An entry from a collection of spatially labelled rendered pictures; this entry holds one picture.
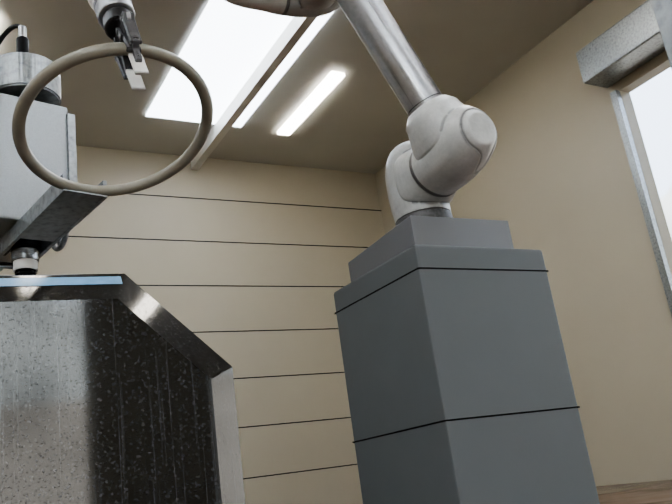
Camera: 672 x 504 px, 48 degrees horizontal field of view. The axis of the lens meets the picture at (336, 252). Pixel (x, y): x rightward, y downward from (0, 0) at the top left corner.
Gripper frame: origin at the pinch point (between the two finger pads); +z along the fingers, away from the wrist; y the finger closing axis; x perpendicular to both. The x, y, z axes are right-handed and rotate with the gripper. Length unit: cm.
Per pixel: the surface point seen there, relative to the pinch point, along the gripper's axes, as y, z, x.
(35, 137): 64, -51, 10
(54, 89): 58, -68, 3
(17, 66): 53, -72, 13
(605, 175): 212, -172, -469
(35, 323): 43, 34, 24
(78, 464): 55, 64, 19
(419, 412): 29, 80, -49
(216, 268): 499, -335, -236
